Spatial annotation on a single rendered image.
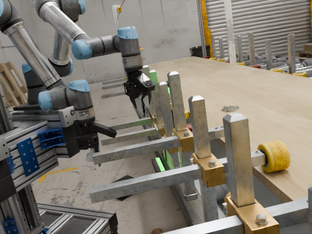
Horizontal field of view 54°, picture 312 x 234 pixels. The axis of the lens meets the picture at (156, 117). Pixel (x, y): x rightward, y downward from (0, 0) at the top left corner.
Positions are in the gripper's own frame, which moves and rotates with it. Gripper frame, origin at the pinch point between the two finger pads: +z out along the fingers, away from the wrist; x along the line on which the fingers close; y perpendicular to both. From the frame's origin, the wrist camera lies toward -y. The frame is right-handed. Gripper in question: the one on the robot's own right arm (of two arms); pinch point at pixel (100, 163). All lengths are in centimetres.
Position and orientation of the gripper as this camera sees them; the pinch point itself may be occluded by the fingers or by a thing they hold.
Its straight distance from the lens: 132.3
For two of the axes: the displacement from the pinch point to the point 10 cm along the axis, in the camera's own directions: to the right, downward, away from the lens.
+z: 1.5, 9.5, 2.7
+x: 1.6, 2.4, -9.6
